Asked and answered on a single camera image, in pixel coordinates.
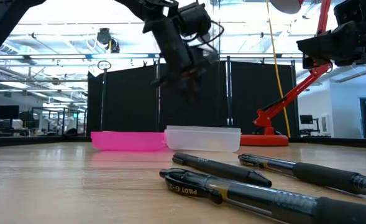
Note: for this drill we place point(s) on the black round spotlight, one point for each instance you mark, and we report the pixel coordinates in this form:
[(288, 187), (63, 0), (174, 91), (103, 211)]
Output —
[(104, 36)]

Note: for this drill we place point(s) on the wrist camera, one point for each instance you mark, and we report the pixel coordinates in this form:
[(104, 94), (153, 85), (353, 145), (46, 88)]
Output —
[(359, 11), (195, 18)]

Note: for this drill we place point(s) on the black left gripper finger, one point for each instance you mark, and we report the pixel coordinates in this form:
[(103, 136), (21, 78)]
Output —
[(182, 87), (197, 85)]

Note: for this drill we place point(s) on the black aluminium table frame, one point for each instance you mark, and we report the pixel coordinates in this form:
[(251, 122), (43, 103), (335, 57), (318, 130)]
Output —
[(30, 141)]

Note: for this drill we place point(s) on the black marker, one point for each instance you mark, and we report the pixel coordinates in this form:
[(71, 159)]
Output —
[(220, 169)]

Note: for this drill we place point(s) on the pink plastic box lid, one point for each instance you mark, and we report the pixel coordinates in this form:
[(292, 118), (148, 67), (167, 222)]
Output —
[(126, 141)]

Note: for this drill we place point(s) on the clear plastic supply box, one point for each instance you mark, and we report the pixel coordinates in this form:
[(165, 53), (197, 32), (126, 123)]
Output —
[(203, 140)]

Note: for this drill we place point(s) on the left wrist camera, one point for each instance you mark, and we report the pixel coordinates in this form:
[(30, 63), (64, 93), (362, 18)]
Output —
[(195, 18)]

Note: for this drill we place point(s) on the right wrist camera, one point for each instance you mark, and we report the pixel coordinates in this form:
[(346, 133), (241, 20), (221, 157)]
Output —
[(359, 11)]

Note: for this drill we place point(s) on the black computer monitor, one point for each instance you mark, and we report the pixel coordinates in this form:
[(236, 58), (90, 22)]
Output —
[(306, 119), (8, 112)]

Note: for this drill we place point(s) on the red desk lamp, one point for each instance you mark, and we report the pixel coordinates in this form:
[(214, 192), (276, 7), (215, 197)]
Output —
[(263, 140)]

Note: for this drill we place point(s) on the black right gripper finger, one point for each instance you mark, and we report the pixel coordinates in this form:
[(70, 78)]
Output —
[(332, 46)]

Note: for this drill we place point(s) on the black gel pen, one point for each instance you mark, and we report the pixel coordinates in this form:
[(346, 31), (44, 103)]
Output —
[(319, 175)]

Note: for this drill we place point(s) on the black Pilot G-2 pen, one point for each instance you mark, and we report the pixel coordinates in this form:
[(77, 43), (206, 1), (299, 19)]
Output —
[(263, 199)]

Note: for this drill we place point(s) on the black partition screen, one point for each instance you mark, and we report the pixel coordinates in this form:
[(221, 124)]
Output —
[(130, 102)]

